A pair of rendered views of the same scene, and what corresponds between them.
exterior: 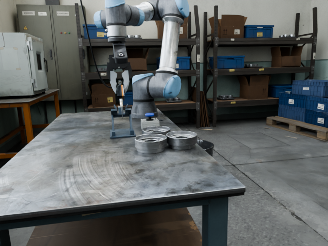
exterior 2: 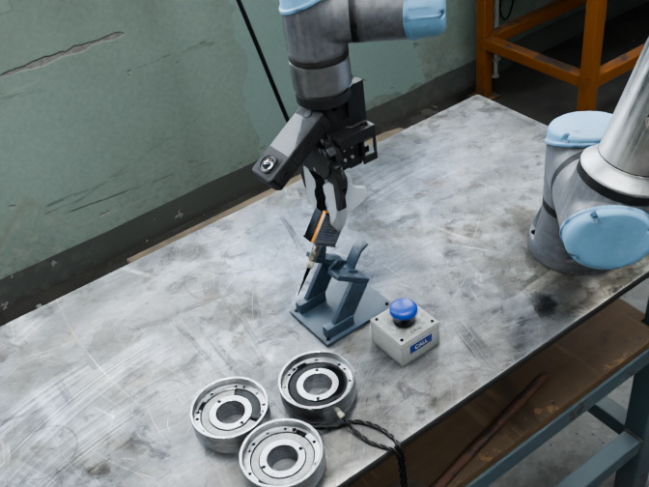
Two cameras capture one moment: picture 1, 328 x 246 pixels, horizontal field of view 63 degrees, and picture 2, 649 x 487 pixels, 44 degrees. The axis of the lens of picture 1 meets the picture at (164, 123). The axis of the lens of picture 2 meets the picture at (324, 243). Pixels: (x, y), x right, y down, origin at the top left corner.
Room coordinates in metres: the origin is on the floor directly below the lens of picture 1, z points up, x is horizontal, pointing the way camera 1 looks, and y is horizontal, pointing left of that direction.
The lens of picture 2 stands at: (0.74, -0.68, 1.64)
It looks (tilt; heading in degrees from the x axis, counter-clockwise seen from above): 38 degrees down; 70
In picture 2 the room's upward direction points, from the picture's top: 8 degrees counter-clockwise
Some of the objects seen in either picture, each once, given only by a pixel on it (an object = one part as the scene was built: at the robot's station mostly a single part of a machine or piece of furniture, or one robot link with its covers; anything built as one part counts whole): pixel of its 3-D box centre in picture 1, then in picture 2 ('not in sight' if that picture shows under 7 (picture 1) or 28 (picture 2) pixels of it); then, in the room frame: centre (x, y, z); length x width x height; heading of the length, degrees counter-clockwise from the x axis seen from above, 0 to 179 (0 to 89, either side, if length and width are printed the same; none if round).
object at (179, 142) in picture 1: (181, 140); (283, 462); (0.87, -0.06, 0.82); 0.10 x 0.10 x 0.04
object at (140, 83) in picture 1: (144, 86); (586, 160); (1.46, 0.10, 0.97); 0.13 x 0.12 x 0.14; 60
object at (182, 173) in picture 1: (110, 135); (337, 292); (1.08, 0.22, 0.79); 1.20 x 0.60 x 0.02; 11
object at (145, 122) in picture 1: (150, 124); (408, 329); (1.12, 0.06, 0.82); 0.08 x 0.07 x 0.05; 11
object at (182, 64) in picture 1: (172, 63); not in sight; (4.69, -0.17, 1.11); 0.52 x 0.38 x 0.22; 101
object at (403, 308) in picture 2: (149, 118); (404, 318); (1.12, 0.06, 0.85); 0.04 x 0.04 x 0.05
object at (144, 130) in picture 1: (156, 134); (318, 387); (0.96, 0.03, 0.82); 0.10 x 0.10 x 0.04
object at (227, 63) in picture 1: (226, 62); not in sight; (4.87, -1.14, 1.11); 0.52 x 0.38 x 0.22; 101
